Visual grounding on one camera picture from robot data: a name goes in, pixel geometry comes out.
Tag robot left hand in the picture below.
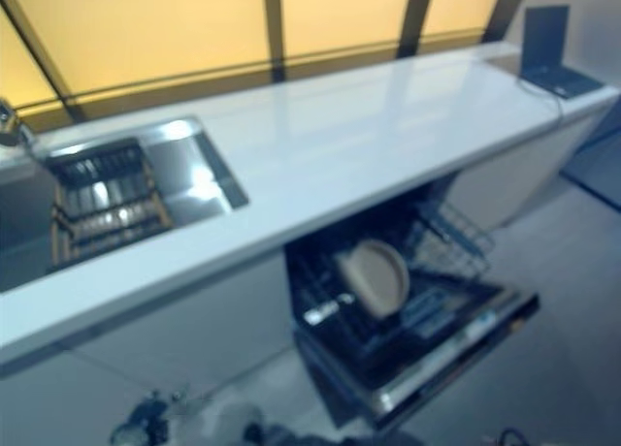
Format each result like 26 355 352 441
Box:
130 389 191 421

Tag black dishwasher door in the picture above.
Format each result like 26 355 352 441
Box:
292 279 541 431

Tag black sink drying rack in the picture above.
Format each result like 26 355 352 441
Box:
45 137 175 269

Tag stainless steel kitchen sink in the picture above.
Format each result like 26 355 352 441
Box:
0 115 251 298

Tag chrome pull-down kitchen faucet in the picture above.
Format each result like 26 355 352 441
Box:
0 96 39 150

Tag black laptop computer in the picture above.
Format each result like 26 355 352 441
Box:
517 4 608 102

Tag grey wire dishwasher basket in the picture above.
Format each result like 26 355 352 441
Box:
410 197 497 278

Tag yellow window with dark frame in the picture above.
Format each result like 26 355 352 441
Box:
0 0 531 128

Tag thin laptop cable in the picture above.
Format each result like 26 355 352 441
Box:
527 83 565 128

